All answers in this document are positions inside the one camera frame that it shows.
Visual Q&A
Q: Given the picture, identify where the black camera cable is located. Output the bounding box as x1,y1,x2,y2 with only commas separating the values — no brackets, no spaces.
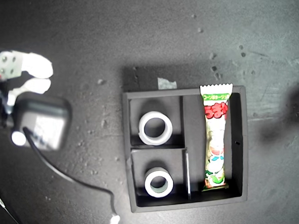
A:
23,122,119,224

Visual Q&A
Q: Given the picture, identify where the white tape roll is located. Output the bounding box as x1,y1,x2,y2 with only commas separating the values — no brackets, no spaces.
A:
137,109,174,147

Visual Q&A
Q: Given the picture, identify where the torn masking tape scrap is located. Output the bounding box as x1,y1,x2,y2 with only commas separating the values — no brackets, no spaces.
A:
157,76,177,91

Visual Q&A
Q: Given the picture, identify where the black compartment tray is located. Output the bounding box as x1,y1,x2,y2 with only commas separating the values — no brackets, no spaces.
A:
122,84,254,214

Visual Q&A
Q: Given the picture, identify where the white tape roll greenish core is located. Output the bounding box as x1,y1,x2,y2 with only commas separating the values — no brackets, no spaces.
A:
143,166,175,200

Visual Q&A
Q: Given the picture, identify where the thin loose wire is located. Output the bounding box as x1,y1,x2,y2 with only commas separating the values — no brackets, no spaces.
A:
0,186,28,224

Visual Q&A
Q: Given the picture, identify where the green printed snack bar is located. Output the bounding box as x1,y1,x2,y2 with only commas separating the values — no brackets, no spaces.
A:
195,83,240,192

